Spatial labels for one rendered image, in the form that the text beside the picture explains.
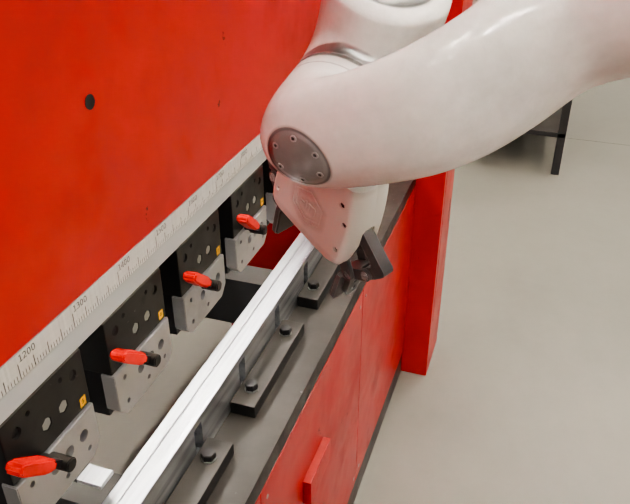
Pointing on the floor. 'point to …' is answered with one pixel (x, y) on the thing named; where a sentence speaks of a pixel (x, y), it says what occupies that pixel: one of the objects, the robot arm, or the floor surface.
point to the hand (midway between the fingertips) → (315, 252)
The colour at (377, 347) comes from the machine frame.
